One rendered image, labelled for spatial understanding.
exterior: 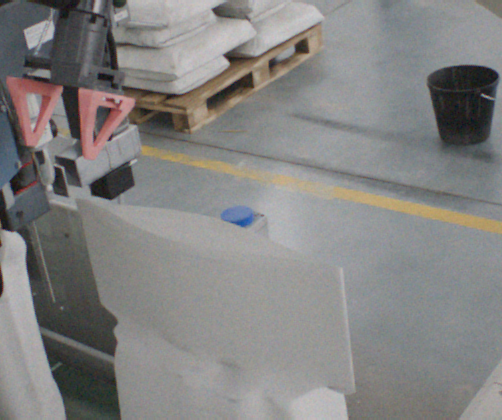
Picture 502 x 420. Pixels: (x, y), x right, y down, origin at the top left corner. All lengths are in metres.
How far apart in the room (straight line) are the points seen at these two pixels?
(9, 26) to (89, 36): 0.39
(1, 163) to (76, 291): 1.18
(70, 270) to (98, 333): 0.17
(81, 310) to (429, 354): 1.00
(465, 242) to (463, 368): 0.66
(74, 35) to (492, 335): 1.95
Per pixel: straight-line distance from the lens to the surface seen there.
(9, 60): 1.38
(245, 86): 4.61
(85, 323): 2.28
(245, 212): 1.67
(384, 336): 2.74
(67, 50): 1.00
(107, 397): 2.08
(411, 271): 3.01
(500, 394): 2.14
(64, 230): 2.14
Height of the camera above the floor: 1.65
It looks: 25 degrees down
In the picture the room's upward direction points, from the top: 8 degrees counter-clockwise
